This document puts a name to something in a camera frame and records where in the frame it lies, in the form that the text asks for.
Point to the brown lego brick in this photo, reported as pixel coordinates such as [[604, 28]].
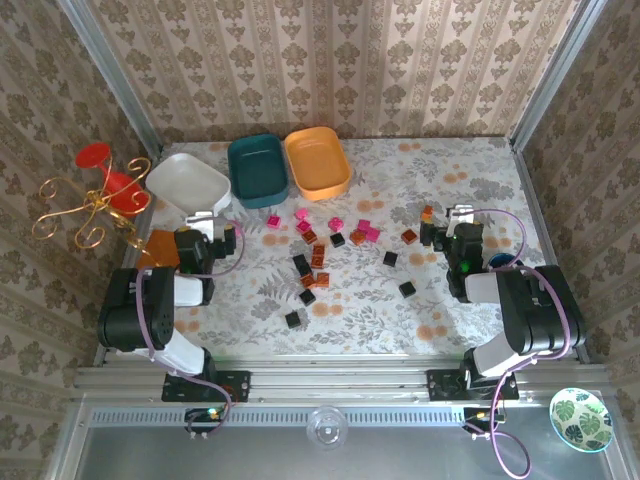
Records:
[[308, 281], [318, 249], [427, 212], [309, 236], [318, 260], [409, 236], [357, 238], [322, 278]]

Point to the pink lego brick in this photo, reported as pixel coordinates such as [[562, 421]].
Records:
[[336, 224], [372, 233], [273, 221], [303, 226], [364, 225], [300, 214]]

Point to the white plastic container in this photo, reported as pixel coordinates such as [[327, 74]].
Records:
[[187, 182]]

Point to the teal plastic container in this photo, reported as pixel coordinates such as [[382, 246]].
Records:
[[257, 170]]

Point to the orange plastic container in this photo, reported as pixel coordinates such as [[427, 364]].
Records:
[[317, 162]]

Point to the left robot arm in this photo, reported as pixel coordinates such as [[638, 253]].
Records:
[[120, 320]]

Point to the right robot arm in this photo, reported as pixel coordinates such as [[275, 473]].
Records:
[[545, 320]]

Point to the orange wooden board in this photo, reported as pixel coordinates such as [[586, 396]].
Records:
[[160, 245]]

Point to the blue cup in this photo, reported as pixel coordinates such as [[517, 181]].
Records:
[[501, 260]]

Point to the red plastic goblet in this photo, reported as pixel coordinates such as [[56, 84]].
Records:
[[117, 182]]

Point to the floral tablecloth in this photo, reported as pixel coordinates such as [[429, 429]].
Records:
[[350, 325]]

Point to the small black adapter board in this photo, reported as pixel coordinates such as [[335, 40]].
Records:
[[202, 415], [475, 415]]

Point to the slotted metal strip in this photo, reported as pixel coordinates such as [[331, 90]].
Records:
[[275, 416]]

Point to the clear glass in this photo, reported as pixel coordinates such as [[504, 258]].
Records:
[[327, 427]]

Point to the leaf print bowl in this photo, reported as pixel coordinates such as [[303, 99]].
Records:
[[580, 420]]

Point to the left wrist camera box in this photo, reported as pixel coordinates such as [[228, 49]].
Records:
[[200, 220]]

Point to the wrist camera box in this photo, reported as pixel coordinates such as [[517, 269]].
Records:
[[200, 220], [462, 214]]

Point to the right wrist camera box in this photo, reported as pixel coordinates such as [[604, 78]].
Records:
[[462, 214]]

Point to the aluminium table edge rail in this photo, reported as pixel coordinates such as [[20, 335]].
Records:
[[157, 159], [533, 200]]

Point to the long aluminium base rail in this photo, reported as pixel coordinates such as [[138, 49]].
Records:
[[340, 380]]

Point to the aluminium frame post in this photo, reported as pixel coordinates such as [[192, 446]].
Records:
[[557, 75], [114, 75]]

